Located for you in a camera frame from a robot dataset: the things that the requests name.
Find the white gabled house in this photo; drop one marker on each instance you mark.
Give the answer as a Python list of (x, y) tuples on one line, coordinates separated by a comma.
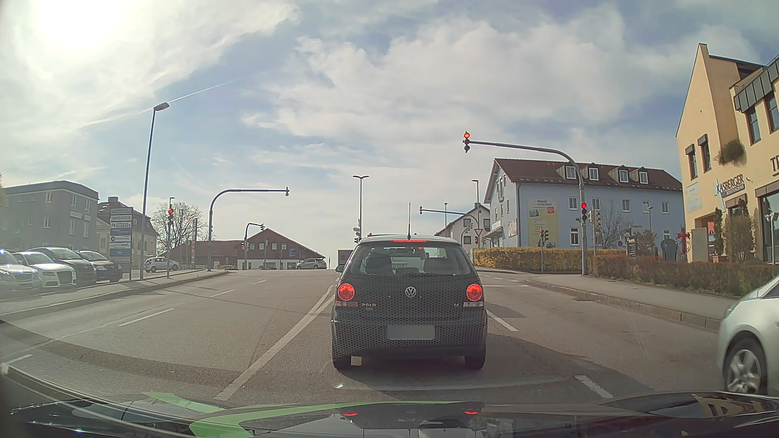
[(468, 228)]

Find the black hatchback car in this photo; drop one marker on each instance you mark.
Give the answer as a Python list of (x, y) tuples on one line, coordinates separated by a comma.
[(409, 304)]

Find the silver car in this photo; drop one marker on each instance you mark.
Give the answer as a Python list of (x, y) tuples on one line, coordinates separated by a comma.
[(311, 264), (160, 264), (752, 340)]

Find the red roofed white building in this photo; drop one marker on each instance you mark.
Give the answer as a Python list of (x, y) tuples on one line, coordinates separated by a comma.
[(274, 249)]

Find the small traffic light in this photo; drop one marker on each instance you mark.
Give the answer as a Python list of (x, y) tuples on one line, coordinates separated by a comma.
[(541, 243)]

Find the light blue building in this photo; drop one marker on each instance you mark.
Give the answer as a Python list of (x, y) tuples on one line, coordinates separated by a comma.
[(584, 207)]

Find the car's own bonnet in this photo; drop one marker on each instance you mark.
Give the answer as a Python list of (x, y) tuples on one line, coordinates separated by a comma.
[(389, 420)]

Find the bare tree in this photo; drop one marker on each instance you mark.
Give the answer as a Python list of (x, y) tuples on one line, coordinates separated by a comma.
[(610, 230), (182, 224)]

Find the beige building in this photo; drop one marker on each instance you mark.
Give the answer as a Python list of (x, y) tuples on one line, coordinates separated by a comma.
[(131, 234)]

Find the tall sign board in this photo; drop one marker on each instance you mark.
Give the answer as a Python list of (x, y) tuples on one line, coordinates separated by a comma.
[(120, 236)]

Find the trimmed hedge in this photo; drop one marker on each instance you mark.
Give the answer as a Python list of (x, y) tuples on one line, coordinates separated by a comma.
[(669, 271)]

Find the dark parked car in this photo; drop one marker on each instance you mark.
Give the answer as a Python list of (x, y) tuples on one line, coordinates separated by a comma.
[(102, 265)]

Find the grey pavement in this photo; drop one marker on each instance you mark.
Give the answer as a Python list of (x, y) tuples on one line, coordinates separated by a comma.
[(97, 291)]

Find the black parked car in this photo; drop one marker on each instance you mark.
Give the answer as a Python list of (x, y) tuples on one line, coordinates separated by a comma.
[(72, 263)]

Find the grey apartment building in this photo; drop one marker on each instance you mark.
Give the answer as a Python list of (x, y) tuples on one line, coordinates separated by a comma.
[(48, 216)]

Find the white parked car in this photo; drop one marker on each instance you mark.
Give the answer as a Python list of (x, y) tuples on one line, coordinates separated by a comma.
[(50, 271), (15, 275)]

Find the yellow gabled building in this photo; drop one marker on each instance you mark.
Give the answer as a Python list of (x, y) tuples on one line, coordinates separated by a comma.
[(730, 158)]

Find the double lamp post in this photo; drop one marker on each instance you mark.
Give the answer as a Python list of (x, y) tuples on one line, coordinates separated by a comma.
[(360, 207)]

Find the traffic light on post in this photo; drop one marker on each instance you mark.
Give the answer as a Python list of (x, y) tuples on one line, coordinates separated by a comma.
[(170, 231)]

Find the tall lamp post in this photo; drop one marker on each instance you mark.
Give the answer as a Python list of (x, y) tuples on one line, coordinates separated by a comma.
[(146, 194)]

